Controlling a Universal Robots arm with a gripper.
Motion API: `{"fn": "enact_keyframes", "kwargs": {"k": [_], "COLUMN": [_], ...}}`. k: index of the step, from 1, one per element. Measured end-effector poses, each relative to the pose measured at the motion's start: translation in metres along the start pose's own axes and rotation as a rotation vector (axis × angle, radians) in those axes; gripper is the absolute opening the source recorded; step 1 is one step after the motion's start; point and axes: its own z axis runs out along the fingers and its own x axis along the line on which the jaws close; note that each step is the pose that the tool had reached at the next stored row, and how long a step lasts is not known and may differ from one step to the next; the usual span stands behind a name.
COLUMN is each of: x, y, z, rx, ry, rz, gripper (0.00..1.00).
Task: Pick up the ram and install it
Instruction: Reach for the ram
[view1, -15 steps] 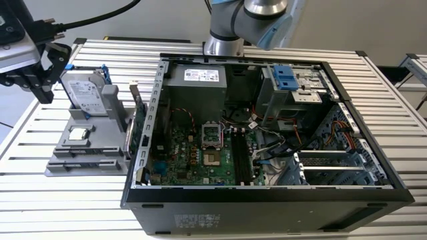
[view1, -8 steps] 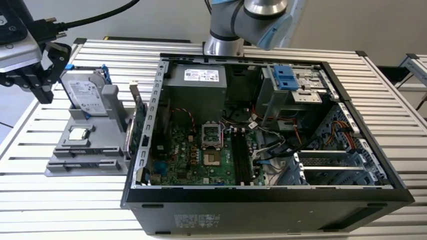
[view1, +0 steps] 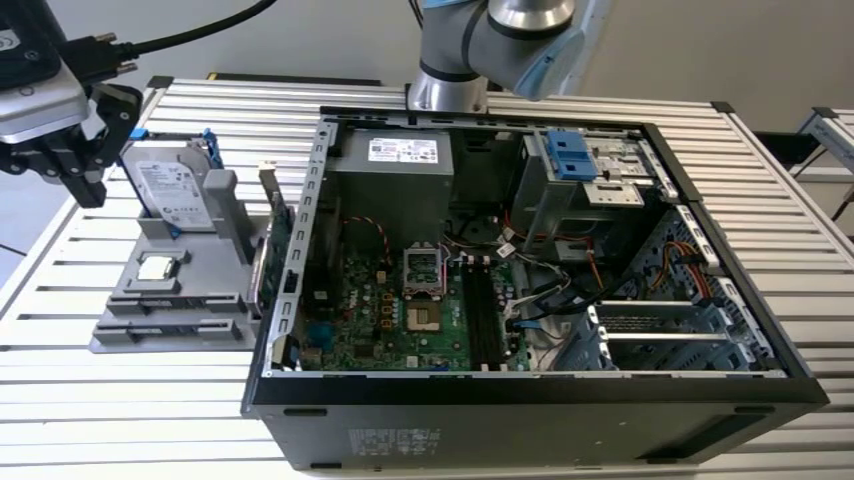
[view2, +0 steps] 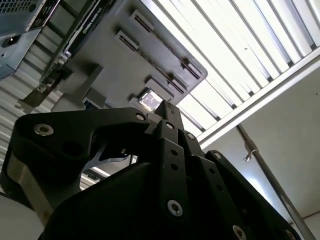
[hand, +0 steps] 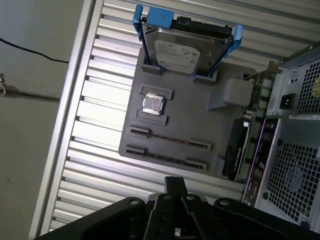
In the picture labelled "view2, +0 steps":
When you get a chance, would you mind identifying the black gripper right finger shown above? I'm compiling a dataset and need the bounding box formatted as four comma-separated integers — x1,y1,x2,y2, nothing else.
177,107,302,240

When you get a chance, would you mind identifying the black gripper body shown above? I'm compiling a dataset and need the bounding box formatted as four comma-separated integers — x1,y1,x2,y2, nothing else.
41,159,235,240

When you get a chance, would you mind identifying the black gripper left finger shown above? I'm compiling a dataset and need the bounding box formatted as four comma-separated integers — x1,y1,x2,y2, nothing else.
0,99,191,233

